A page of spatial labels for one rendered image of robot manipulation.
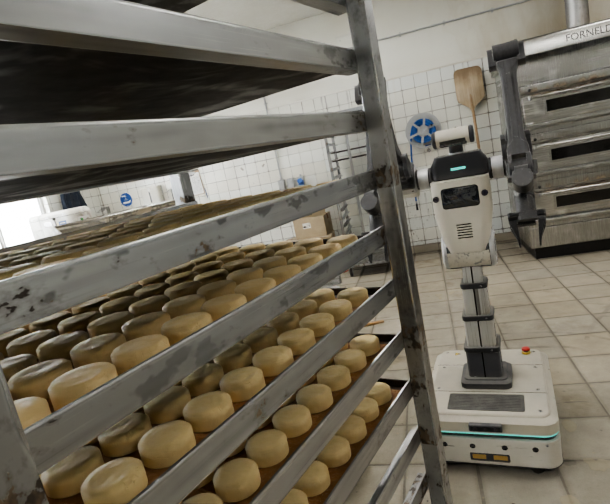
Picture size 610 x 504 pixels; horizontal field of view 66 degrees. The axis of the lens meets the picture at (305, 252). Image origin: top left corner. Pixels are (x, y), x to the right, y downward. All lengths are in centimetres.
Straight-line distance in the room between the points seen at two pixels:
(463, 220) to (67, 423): 182
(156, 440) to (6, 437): 20
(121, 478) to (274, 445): 20
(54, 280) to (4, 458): 11
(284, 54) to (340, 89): 536
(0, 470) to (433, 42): 581
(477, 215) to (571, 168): 298
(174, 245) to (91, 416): 14
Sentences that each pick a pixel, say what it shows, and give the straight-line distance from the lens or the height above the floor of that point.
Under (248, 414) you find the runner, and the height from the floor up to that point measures 115.
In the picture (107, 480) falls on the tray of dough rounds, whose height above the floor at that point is 115.
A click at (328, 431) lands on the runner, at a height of 105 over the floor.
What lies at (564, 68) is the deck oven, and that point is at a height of 171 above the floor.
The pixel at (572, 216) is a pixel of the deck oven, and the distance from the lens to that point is 500.
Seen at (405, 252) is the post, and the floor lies 120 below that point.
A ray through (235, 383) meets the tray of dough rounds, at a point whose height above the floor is 115.
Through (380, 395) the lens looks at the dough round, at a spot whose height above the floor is 97.
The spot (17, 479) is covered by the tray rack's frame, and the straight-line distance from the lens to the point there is 32.
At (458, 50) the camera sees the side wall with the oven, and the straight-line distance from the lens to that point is 593.
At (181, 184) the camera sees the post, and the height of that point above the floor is 137.
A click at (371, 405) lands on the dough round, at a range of 80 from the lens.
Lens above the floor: 137
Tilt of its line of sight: 11 degrees down
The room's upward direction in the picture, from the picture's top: 12 degrees counter-clockwise
